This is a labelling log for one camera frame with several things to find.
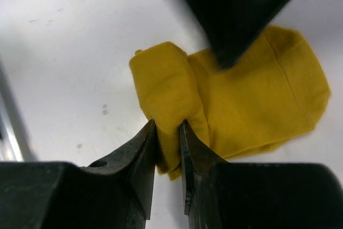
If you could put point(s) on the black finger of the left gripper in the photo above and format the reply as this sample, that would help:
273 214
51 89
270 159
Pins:
231 26

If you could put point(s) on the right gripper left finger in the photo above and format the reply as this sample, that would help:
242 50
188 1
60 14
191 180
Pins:
114 191

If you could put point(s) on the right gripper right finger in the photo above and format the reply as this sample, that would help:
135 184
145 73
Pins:
220 194

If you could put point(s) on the yellow sock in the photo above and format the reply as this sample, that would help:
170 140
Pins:
277 91

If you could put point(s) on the aluminium frame rail front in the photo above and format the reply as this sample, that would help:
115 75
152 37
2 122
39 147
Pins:
15 145

